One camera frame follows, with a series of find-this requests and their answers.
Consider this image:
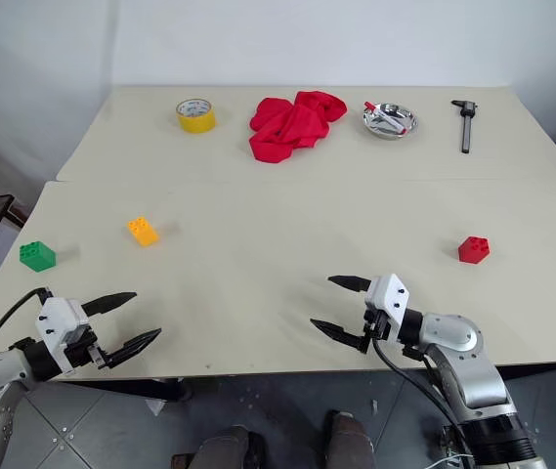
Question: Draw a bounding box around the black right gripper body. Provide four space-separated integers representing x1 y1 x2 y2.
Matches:
362 305 393 344

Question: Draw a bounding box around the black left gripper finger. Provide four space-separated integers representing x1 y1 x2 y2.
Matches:
81 291 139 318
103 327 163 369

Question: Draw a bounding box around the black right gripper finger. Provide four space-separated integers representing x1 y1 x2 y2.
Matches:
309 318 372 356
326 274 374 295

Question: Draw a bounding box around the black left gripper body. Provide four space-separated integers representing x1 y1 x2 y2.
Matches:
64 325 108 371

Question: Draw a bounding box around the orange toy brick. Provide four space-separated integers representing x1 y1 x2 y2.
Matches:
126 215 161 248

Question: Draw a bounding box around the green toy brick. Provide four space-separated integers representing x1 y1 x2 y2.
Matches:
18 240 58 272

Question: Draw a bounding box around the dark rounded shape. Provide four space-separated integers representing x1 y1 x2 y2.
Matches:
192 424 265 469
322 408 377 469

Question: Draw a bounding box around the red toy brick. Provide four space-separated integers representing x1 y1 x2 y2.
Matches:
456 235 492 266

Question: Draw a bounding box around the shiny metal bowl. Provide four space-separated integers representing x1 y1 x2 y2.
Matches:
361 101 420 142

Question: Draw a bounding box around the crumpled red cloth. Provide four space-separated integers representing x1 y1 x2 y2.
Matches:
248 89 349 165

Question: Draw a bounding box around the red and white marker pen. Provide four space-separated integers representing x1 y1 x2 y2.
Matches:
364 101 408 135

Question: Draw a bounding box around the black vernier caliper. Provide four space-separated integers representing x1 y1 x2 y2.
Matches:
449 99 482 155

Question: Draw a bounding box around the yellow tape roll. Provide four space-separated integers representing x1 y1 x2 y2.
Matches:
175 97 219 134

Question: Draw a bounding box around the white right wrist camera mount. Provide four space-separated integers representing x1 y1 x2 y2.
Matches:
364 273 411 344

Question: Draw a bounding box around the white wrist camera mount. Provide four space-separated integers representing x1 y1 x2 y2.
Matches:
34 296 91 378
364 273 411 344

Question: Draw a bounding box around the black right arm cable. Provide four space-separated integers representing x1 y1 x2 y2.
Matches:
371 336 477 458

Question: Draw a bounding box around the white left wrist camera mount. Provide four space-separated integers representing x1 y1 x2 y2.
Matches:
34 296 91 378

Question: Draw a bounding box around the thin white cable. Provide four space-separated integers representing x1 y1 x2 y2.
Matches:
432 450 475 466

